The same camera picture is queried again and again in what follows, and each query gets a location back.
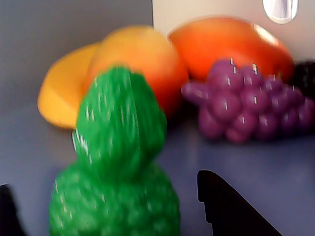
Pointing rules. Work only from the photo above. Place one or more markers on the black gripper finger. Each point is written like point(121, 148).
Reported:
point(7, 214)
point(229, 216)

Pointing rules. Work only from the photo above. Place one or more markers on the green toy pineapple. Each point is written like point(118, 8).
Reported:
point(118, 147)

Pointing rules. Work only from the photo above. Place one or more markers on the blue wooden toy kitchen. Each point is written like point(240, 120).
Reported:
point(221, 157)

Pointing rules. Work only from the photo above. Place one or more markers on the purple toy grapes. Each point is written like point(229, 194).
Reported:
point(246, 110)

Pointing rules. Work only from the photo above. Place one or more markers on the yellow toy banana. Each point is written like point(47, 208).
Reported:
point(61, 93)

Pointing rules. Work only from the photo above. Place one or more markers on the dark toy grapes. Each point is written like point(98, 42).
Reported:
point(305, 76)

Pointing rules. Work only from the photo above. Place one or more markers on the orange red toy mango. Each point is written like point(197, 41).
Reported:
point(221, 41)

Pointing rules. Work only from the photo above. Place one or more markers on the yellow orange toy mango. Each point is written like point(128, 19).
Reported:
point(147, 61)

